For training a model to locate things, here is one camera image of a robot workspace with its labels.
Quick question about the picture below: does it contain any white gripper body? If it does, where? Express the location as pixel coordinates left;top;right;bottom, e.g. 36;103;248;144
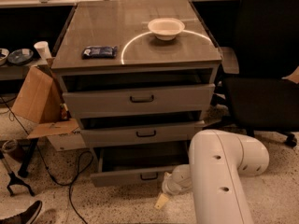
162;164;192;195

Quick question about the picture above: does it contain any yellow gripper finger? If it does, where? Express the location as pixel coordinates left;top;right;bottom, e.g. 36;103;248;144
154;193;169;210

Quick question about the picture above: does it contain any grey bottom drawer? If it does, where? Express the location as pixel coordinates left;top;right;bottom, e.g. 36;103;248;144
91;141;189;187

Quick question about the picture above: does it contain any grey drawer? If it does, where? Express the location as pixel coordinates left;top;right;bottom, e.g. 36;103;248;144
81;111;205;147
91;141;189;187
62;70;214;119

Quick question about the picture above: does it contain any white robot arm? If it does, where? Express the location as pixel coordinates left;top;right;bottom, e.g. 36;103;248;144
155;130;269;224

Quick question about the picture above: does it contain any grey middle drawer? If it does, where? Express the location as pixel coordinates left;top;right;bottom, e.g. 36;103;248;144
81;111;205;147

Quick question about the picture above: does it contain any grey top drawer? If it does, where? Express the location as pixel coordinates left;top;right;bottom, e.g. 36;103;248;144
62;70;214;119

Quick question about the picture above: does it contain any grey drawer cabinet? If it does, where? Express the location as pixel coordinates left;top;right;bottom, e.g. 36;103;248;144
50;0;222;161

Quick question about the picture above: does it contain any black office chair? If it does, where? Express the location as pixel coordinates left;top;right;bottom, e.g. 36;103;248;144
199;0;299;148

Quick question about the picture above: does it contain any black sneaker shoe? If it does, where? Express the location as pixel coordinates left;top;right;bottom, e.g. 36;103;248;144
0;201;42;224

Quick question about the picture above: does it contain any black stand leg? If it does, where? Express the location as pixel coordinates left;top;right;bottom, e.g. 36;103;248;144
18;138;38;177

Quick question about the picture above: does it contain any black reacher grabber tool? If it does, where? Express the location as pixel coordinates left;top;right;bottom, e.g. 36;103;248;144
0;151;35;196

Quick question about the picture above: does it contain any white paper bowl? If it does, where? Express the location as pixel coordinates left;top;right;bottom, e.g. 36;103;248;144
148;18;185;41

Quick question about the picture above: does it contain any blue snack packet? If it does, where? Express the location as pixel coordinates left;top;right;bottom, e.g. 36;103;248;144
81;46;118;59

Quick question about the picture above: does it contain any brown cardboard box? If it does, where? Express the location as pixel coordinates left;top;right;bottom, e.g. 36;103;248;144
12;65;86;151

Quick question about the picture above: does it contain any clear plastic cup on floor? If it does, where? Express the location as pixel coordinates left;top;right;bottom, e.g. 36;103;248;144
2;139;25;163

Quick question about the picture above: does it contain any white paper cup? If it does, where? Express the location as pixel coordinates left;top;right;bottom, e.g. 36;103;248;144
34;41;51;60

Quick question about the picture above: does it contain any blue plate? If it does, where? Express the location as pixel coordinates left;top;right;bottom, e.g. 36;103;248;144
7;49;34;66

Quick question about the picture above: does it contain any small bowl at left edge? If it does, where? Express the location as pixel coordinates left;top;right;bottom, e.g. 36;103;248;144
0;49;9;66

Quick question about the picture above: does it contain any black floor cable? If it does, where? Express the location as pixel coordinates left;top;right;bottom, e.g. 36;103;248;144
0;95;94;224

